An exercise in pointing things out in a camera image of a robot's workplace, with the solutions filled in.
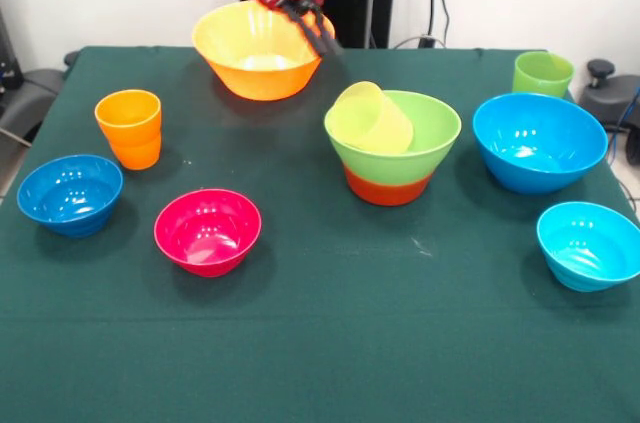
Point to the large yellow-orange bowl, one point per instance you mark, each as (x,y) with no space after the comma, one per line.
(250,78)

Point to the yellow cup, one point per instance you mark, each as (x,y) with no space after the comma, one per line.
(370,118)

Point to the green bowl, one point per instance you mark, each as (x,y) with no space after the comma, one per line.
(430,163)

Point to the red-orange bowl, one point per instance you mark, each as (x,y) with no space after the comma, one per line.
(387,193)

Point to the orange cup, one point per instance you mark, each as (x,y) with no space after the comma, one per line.
(130,138)

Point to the pink bowl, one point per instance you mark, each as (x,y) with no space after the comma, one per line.
(207,253)

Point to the green cup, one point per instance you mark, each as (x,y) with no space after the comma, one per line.
(542,80)

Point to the large blue bowl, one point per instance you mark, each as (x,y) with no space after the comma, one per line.
(540,168)

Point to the dark green tablecloth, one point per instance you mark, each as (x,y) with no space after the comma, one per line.
(320,318)

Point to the grey chair base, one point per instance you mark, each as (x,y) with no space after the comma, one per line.
(30,93)

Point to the black chair base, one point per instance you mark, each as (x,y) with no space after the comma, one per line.
(607,98)

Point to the small dark blue bowl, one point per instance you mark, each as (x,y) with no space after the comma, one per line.
(70,208)

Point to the small light blue bowl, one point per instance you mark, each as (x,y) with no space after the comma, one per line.
(585,263)

